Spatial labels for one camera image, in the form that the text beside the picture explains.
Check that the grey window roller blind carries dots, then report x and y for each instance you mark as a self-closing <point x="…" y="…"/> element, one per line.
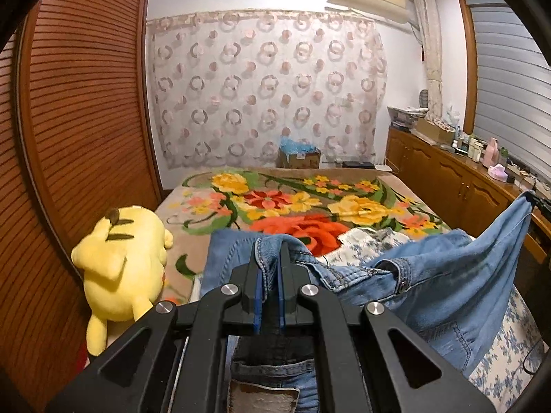
<point x="513" y="85"/>

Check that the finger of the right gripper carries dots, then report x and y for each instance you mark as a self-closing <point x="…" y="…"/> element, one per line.
<point x="543" y="205"/>

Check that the floral fleece bed blanket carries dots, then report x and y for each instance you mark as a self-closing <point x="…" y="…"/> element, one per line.
<point x="316" y="206"/>

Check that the pink bottle on cabinet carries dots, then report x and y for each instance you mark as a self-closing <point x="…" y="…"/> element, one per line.
<point x="492" y="153"/>

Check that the circle patterned sheer curtain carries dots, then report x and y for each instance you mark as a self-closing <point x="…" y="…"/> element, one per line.
<point x="228" y="87"/>

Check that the blue floral white quilt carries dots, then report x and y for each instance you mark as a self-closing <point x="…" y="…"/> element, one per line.
<point x="517" y="350"/>

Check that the pink tissue pack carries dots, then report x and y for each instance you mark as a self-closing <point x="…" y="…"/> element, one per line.
<point x="498" y="172"/>

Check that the tied beige window drape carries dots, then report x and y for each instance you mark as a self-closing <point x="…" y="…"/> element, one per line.
<point x="431" y="37"/>

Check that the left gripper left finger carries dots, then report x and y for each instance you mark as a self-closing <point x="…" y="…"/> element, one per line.
<point x="172" y="358"/>

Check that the wooden sideboard cabinet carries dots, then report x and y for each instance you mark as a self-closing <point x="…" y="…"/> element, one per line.
<point x="461" y="192"/>

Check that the brown louvered wooden wardrobe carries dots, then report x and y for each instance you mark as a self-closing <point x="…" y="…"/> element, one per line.
<point x="75" y="142"/>

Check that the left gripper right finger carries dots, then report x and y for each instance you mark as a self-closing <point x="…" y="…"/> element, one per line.
<point x="366" y="358"/>

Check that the yellow Pikachu plush toy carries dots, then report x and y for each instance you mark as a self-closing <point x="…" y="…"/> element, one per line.
<point x="123" y="261"/>

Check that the blue denim jeans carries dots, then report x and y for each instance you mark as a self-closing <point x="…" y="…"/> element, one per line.
<point x="451" y="289"/>

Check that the cardboard box on cabinet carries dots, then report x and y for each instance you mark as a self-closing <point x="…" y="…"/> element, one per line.
<point x="437" y="131"/>

